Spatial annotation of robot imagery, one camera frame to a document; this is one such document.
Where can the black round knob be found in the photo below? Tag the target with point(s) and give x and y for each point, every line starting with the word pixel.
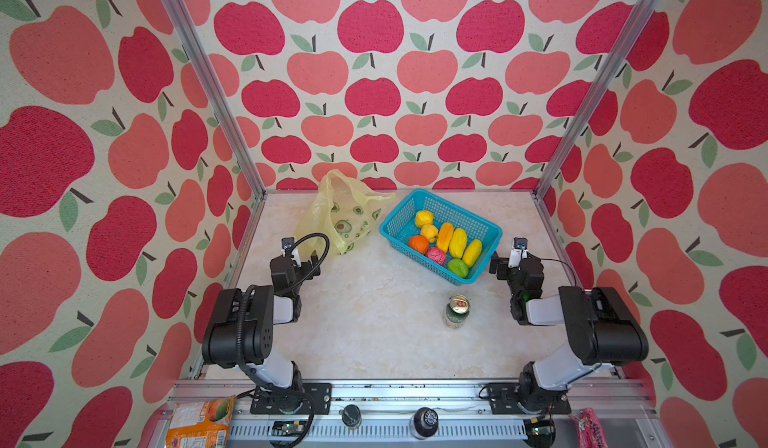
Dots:
pixel 424 424

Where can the orange snack packet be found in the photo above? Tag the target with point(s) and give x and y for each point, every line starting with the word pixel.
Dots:
pixel 203 424

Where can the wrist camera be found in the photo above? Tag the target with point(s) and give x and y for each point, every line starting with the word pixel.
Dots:
pixel 518 252
pixel 289 247

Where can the yellow toy corn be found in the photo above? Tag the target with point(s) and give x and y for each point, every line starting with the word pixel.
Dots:
pixel 472 253

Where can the green drink can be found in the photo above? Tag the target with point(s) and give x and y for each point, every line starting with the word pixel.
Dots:
pixel 456 311

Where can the yellow toy lemon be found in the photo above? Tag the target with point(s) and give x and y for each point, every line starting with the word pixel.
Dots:
pixel 423 217

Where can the yellow toy banana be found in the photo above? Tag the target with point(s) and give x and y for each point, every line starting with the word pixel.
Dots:
pixel 458 243

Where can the pink snack packet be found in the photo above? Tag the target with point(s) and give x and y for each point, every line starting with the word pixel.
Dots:
pixel 589 429

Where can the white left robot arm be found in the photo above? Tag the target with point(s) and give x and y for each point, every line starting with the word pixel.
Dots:
pixel 240 332

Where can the yellow toy mango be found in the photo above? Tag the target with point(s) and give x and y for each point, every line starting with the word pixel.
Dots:
pixel 446 232

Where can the small yellow toy pepper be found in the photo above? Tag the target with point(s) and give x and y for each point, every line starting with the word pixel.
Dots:
pixel 430 232

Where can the pink toy fruit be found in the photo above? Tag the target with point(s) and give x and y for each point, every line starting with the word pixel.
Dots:
pixel 436 255

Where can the yellow plastic avocado-print bag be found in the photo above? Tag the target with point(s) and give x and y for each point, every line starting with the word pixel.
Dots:
pixel 346 210

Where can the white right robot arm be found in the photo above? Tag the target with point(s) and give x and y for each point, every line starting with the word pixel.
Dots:
pixel 600 329

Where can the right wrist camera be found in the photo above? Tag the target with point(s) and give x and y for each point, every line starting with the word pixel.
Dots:
pixel 518 252

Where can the teal plastic mesh basket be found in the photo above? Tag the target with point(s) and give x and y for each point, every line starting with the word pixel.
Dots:
pixel 398 227

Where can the aluminium frame post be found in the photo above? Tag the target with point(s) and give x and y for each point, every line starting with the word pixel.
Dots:
pixel 183 23
pixel 627 37

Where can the orange toy fruit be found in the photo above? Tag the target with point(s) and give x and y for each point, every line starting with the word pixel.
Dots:
pixel 419 244

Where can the aluminium frame post right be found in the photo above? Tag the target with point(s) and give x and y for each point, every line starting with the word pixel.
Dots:
pixel 627 37

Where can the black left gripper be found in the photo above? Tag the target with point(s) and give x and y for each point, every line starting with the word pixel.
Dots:
pixel 304 268

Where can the green toy fruit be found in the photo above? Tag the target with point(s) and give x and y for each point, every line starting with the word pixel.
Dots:
pixel 458 267

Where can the aluminium frame post left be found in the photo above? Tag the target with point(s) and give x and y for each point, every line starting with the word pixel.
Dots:
pixel 183 23

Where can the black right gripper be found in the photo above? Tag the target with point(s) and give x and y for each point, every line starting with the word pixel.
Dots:
pixel 501 263

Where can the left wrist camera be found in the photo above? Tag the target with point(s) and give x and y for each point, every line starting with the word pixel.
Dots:
pixel 289 247

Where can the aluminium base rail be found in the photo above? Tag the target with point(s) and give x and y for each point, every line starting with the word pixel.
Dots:
pixel 470 414

